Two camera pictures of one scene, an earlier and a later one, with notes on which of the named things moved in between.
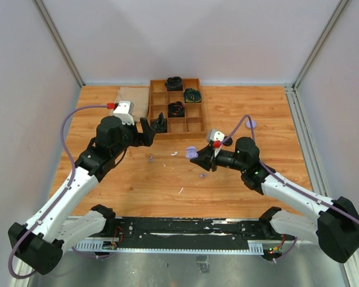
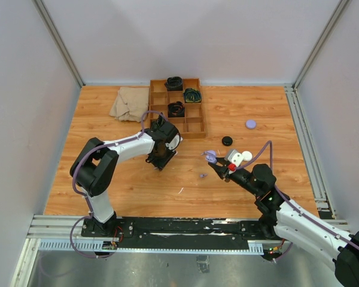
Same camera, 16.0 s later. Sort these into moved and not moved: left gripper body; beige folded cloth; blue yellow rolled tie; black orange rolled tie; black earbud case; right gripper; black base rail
Moved: right gripper; left gripper body
Not moved: black earbud case; beige folded cloth; blue yellow rolled tie; black orange rolled tie; black base rail
